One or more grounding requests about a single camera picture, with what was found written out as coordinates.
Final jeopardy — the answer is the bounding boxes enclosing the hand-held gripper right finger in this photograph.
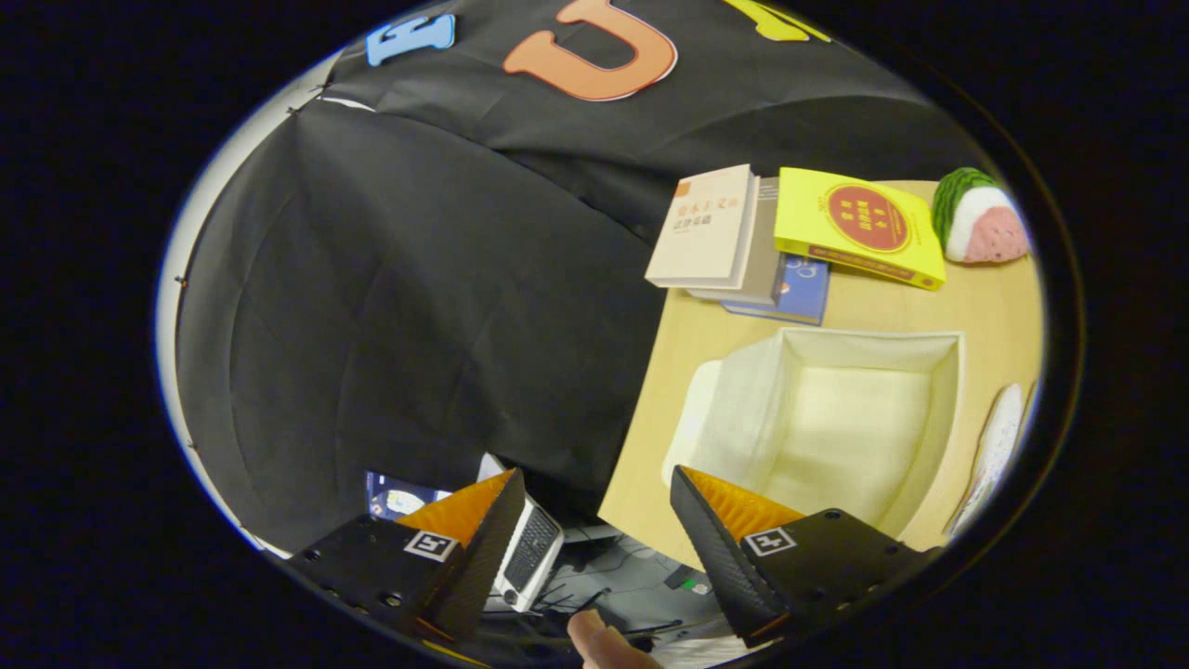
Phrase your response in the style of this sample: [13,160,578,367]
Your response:
[669,465,941,649]

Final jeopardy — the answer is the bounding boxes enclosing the white striped canvas shoe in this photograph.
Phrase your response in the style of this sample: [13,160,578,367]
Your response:
[947,383,1025,540]

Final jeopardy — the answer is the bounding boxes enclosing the blue book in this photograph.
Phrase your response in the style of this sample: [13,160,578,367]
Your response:
[723,253,830,327]

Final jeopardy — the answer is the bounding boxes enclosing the grey book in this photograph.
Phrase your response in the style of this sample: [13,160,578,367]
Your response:
[687,177,786,306]

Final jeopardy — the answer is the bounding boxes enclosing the yellow book with red circle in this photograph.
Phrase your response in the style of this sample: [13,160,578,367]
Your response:
[774,167,947,292]

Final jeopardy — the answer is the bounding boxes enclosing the beige book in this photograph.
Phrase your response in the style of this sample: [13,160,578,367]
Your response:
[645,164,761,291]

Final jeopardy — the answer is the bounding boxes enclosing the black power adapter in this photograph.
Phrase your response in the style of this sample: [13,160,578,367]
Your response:
[664,565,716,597]

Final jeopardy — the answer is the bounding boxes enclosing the watermelon slice plush toy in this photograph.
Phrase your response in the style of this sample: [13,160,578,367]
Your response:
[932,167,1031,265]

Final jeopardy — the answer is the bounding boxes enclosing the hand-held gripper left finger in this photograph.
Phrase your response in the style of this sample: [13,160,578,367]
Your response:
[283,467,527,644]

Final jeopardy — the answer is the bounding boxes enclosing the cream fabric storage box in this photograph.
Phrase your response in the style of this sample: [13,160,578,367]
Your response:
[661,327,967,544]

